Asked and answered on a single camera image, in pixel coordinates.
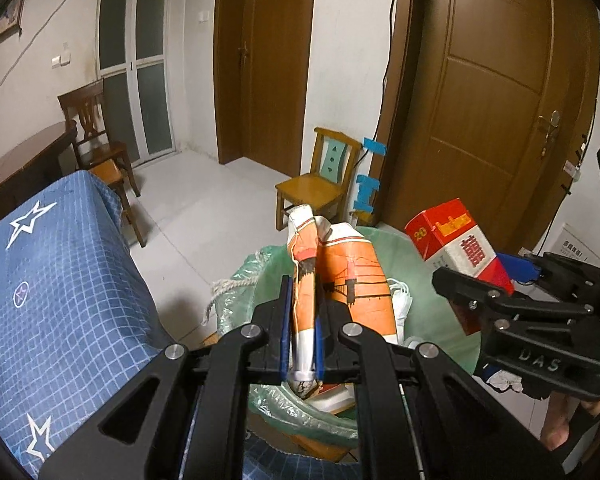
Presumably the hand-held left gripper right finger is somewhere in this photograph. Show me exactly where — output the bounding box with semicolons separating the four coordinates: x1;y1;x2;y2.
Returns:
314;305;567;480

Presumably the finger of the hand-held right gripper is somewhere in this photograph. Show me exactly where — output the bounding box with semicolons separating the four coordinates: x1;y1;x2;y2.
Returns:
495;252;600;306
432;266;596;323

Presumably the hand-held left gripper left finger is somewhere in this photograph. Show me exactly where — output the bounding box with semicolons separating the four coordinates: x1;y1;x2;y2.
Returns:
39;275;295;480

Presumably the trash bin with green bag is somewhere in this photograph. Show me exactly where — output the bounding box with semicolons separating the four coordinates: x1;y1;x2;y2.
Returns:
215;225;486;461

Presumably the red and white carton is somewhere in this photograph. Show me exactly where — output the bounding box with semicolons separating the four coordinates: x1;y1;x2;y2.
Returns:
404;198;516;337

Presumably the orange white snack packet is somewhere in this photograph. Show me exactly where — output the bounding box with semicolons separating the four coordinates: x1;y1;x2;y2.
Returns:
286;203;398;396

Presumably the person's right hand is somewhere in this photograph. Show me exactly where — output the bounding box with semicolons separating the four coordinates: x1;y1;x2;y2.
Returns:
540;389;579;453

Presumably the crumpled white paper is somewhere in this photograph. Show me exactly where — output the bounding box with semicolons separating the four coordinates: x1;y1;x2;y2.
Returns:
482;367;526;393

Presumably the white printed cardboard box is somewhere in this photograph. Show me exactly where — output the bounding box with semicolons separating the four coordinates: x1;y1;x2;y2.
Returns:
520;222;600;271

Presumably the small light wooden chair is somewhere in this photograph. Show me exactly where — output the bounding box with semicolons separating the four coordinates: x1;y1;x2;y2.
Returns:
275;126;363;231

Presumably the brown wooden door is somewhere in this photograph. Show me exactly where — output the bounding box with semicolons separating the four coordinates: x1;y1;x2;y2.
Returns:
214;0;317;173

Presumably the white frosted glass door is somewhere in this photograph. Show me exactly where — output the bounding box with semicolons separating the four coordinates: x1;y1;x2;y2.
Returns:
96;0;177;168

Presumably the dark wooden chair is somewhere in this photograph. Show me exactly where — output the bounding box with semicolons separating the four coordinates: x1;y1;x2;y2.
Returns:
57;78;142;198

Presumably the dark round wooden table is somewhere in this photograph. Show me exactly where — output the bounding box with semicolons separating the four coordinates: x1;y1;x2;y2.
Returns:
0;121;78;236

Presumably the brown door with metal handle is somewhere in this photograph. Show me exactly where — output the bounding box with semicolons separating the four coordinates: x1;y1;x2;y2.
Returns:
380;0;600;253

